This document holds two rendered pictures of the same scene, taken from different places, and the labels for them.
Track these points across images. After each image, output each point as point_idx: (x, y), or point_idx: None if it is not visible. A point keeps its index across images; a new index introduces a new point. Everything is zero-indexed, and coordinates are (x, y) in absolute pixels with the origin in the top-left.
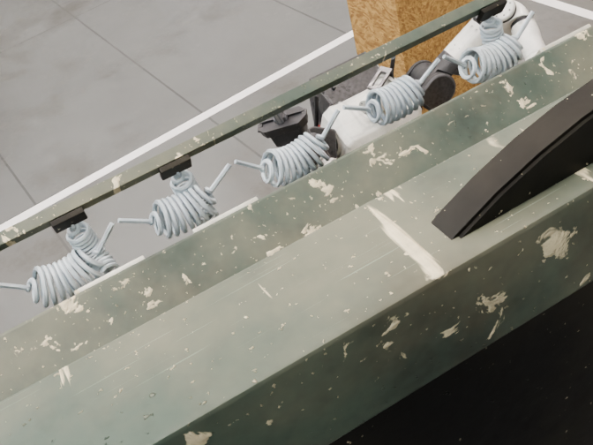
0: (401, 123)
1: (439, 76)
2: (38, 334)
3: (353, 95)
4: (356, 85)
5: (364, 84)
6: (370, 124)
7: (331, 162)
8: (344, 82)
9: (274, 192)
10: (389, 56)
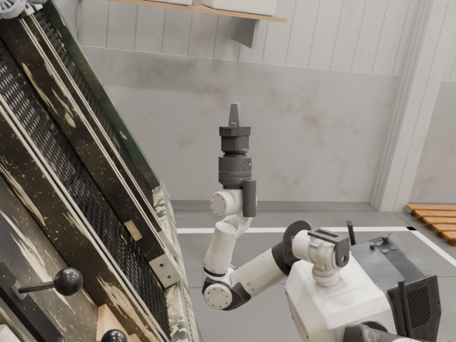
0: (309, 305)
1: (362, 331)
2: None
3: (357, 262)
4: (374, 264)
5: (374, 271)
6: (311, 274)
7: None
8: (381, 256)
9: None
10: None
